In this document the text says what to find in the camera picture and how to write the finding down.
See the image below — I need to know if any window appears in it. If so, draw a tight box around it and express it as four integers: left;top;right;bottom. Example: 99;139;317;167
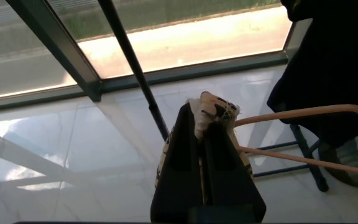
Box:
0;0;313;113

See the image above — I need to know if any black garment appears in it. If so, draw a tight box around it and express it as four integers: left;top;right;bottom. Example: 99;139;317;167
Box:
266;0;358;149

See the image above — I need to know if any cream printed garment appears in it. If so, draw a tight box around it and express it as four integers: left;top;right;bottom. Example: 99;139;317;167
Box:
154;91;254;189

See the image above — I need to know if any pink clothes hanger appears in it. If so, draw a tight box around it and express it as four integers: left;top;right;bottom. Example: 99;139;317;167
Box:
234;104;358;179

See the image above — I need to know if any black clothes rack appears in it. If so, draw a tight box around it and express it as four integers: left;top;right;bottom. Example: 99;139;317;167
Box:
97;0;329;193

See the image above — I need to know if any white laundry basket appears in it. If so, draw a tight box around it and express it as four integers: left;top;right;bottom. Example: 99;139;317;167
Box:
318;129;358;189

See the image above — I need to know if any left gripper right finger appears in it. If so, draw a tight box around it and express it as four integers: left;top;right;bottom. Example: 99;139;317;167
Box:
203;124;267;222

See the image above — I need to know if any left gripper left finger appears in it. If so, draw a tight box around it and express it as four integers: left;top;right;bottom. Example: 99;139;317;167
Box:
150;102;204;223

